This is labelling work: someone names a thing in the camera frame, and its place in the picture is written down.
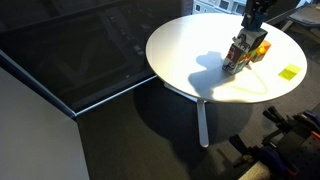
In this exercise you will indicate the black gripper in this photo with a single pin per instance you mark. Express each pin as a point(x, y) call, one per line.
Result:
point(258, 6)

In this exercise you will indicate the blue block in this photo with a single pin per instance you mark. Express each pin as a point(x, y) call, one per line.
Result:
point(253, 22)

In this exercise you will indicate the orange block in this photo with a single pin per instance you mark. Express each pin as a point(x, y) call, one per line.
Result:
point(260, 51)

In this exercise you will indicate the picture block tower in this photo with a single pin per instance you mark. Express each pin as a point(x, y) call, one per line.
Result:
point(242, 49)

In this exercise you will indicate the green block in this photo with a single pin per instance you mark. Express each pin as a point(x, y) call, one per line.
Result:
point(289, 72)

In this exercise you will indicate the grey office chair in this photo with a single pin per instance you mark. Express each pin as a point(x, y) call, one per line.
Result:
point(302, 16)

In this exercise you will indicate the white table base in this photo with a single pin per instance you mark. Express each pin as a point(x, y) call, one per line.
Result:
point(201, 116)

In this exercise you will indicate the black clamp rig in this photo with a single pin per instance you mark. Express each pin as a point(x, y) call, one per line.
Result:
point(292, 152)

